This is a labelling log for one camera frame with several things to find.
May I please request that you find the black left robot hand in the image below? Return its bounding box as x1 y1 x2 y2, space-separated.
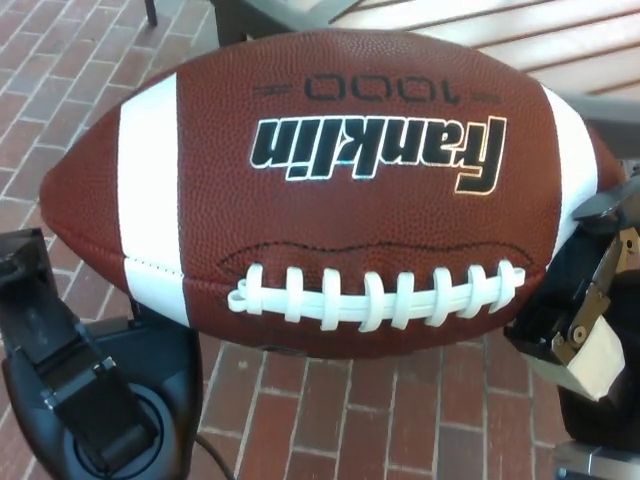
0 227 204 480

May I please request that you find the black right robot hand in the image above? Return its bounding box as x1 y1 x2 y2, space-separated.
502 169 640 441

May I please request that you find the brown Franklin leather football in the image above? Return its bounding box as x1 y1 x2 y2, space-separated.
42 27 626 360

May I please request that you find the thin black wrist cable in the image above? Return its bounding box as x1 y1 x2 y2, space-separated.
193 421 237 480

